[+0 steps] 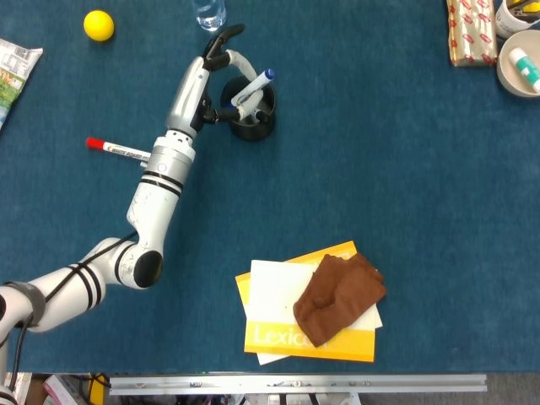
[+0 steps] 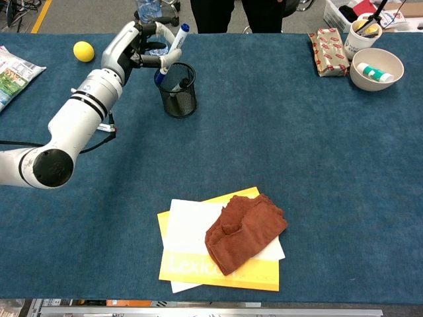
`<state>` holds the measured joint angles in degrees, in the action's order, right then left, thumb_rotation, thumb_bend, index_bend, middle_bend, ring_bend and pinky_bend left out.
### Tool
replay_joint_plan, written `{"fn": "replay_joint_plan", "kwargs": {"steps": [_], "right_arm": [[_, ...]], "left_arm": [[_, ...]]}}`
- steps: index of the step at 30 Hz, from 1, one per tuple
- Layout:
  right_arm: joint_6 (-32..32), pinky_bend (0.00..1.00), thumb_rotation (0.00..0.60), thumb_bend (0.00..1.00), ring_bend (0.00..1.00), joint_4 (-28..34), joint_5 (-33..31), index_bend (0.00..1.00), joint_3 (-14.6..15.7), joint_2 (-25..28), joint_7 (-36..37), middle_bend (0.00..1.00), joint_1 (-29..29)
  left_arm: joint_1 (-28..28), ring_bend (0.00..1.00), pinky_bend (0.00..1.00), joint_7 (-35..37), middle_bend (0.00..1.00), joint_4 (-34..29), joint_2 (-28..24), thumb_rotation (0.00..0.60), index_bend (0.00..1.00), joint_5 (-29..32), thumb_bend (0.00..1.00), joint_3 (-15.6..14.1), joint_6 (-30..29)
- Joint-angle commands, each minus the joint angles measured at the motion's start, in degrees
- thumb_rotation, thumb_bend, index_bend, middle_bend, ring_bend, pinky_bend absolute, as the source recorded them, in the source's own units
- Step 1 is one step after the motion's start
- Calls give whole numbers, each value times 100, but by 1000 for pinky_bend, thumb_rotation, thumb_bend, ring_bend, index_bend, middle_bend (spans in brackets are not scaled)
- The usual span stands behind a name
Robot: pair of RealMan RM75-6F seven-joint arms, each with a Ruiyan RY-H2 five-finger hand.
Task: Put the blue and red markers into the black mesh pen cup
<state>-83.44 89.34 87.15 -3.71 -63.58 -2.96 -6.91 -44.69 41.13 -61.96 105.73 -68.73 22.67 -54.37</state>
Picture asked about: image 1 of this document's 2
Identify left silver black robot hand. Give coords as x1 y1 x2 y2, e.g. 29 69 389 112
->
164 24 265 140

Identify blue whiteboard marker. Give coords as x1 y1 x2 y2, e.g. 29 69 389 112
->
221 68 276 121

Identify red whiteboard marker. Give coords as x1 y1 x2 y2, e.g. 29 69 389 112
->
85 136 152 162

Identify black mesh pen cup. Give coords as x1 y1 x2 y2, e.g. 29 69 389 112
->
220 78 278 142

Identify clear plastic water bottle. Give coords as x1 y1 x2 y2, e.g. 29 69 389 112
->
192 0 227 33

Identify yellow ball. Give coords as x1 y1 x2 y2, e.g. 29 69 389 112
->
83 10 116 42

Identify white green snack bag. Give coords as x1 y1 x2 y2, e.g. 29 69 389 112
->
0 38 44 132

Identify white paper sheet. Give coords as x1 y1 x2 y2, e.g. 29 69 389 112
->
248 259 384 366

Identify brown folded cloth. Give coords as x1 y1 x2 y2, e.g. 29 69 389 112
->
292 252 388 348

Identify gold red-printed snack package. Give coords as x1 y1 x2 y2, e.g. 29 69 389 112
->
445 0 499 68

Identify yellow Lexicon notebook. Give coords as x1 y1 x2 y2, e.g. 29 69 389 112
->
235 240 376 364

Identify yellow box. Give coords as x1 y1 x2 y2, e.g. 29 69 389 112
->
88 373 106 405

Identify beige bowl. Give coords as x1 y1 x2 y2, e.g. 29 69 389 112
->
495 29 540 99

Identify pink white packet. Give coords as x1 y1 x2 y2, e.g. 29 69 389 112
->
41 374 82 405

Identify white paper cup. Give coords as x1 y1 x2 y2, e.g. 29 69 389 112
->
494 0 540 40

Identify white green glue stick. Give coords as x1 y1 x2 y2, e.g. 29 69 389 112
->
508 47 540 94

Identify white red printed booklet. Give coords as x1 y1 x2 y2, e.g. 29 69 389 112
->
15 371 33 405

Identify yellow black tool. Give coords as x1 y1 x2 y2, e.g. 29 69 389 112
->
505 0 540 14

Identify aluminium profile rail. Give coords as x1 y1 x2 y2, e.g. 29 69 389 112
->
108 373 488 397

